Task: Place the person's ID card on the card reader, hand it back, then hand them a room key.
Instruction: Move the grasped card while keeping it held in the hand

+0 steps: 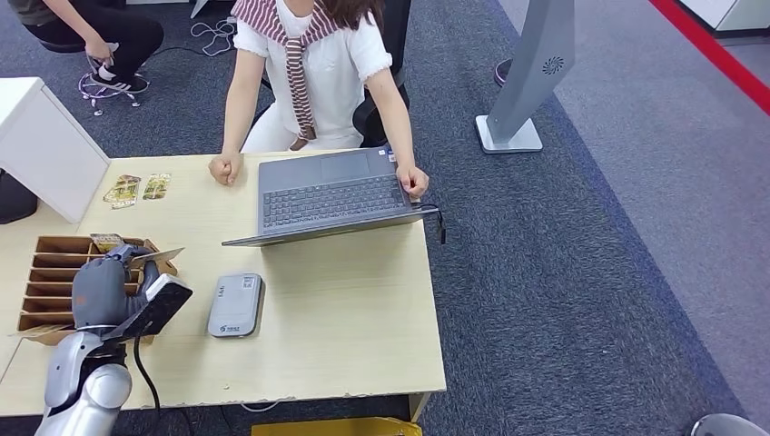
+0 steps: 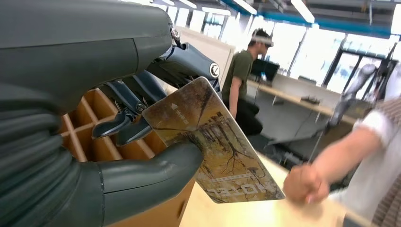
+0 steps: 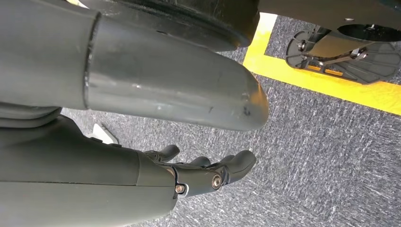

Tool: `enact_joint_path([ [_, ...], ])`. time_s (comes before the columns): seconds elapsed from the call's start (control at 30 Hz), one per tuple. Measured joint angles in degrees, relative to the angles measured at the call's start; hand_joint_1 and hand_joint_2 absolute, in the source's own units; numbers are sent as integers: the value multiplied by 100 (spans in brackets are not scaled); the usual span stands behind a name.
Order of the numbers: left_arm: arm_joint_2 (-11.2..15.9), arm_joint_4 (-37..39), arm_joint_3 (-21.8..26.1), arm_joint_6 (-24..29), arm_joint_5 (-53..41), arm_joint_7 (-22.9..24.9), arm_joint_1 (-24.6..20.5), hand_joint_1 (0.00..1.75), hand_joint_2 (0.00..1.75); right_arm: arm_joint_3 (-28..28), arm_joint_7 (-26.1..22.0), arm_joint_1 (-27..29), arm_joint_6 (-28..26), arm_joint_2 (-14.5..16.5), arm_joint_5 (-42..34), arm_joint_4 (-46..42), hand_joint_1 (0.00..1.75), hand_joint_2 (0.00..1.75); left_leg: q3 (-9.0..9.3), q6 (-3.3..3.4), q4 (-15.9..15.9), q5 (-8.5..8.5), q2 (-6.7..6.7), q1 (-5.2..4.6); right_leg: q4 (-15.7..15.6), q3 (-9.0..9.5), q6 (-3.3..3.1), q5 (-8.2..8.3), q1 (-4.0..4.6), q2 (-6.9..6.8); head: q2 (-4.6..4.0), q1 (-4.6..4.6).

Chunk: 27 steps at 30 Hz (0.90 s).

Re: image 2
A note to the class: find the person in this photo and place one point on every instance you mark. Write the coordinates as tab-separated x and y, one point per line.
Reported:
376	169
239	69

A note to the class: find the black monitor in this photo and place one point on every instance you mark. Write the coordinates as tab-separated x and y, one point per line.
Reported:
266	69

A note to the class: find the wooden slotted card box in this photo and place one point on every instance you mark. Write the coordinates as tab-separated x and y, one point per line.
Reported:
156	216

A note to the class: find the small black device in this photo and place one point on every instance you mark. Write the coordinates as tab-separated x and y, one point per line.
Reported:
310	100

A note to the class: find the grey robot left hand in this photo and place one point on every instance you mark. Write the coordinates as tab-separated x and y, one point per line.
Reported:
78	47

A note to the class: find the long workbench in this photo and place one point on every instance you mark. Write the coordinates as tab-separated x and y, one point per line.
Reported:
282	119

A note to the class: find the ceiling light strip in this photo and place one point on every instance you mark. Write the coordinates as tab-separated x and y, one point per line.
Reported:
216	11
302	11
244	6

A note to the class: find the grey kiosk stand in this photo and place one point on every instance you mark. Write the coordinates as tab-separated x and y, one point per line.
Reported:
354	91

